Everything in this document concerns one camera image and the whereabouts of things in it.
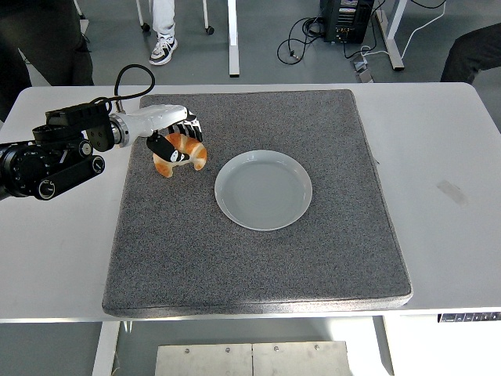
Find person's knee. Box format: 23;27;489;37
440;22;501;85

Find person's leg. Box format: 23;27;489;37
148;0;178;67

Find white caster leg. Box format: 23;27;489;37
135;0;152;34
201;0;215;35

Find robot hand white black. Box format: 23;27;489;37
127;103;204;163

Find white floor cable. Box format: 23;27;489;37
359;0;447;60

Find light grey round plate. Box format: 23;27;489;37
214;150;314;233

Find person's body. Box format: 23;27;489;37
0;0;96;122

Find black computer tower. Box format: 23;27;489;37
319;0;375;45

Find grey speckled mat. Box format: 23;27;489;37
101;89;413;318

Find white desk leg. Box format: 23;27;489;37
373;0;405;71
226;0;240;78

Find grey metal plate with screws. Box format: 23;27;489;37
154;340;350;376

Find black floor cable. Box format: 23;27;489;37
276;0;326;63

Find croissant bread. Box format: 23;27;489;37
152;132;208;179

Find table height control panel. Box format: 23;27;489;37
437;312;501;324

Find white table leg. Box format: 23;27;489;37
371;316;395;376
90;320;121;376

